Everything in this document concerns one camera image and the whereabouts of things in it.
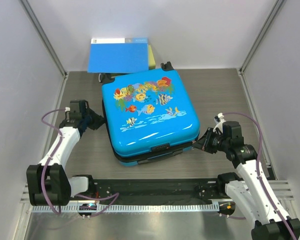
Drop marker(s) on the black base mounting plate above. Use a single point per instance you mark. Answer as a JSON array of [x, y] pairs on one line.
[[159, 191]]

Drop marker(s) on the aluminium corner post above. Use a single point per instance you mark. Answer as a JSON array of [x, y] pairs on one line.
[[43, 36], [275, 10]]

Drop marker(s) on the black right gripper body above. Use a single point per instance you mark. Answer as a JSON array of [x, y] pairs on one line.
[[219, 142]]

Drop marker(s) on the blue white flat box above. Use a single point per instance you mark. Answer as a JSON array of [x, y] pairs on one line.
[[119, 55]]

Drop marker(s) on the slotted cable duct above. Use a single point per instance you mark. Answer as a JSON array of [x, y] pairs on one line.
[[80, 207]]

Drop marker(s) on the yellow-green drawer organizer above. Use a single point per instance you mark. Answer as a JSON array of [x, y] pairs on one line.
[[151, 58]]

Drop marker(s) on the aluminium right corner post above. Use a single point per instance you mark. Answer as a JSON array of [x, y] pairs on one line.
[[275, 10]]

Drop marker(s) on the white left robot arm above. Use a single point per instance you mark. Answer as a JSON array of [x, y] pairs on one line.
[[47, 181]]

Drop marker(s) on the blue suitcase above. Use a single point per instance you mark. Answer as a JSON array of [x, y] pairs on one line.
[[149, 115]]

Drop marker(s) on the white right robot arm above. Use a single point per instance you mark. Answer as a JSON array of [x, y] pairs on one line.
[[248, 187]]

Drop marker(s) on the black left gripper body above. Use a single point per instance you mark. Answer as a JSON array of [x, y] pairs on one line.
[[88, 117]]

